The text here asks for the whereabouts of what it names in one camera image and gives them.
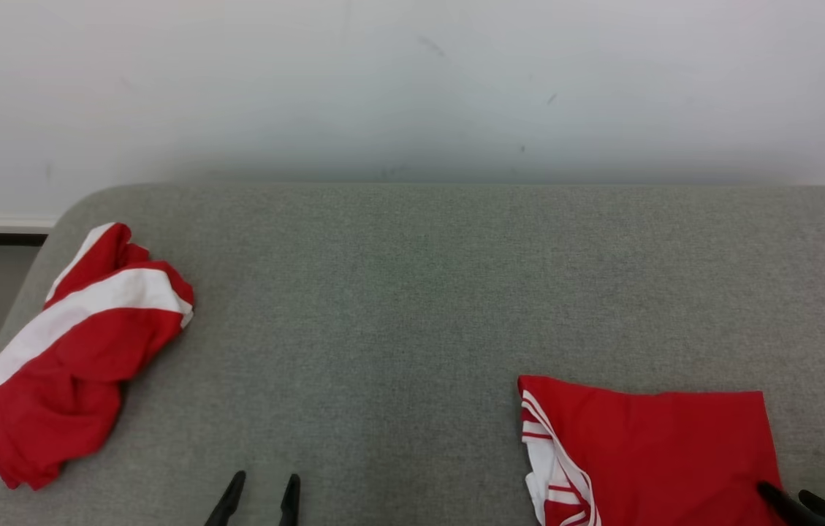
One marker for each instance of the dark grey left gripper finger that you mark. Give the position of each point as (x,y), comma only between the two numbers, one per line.
(228,504)
(290,504)

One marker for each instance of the red shorts with white stripe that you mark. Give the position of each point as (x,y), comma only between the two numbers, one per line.
(69,372)

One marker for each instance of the grey fabric sofa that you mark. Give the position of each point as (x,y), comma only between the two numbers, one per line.
(383,307)

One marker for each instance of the red and white jersey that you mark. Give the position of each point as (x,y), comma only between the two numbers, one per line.
(660,453)

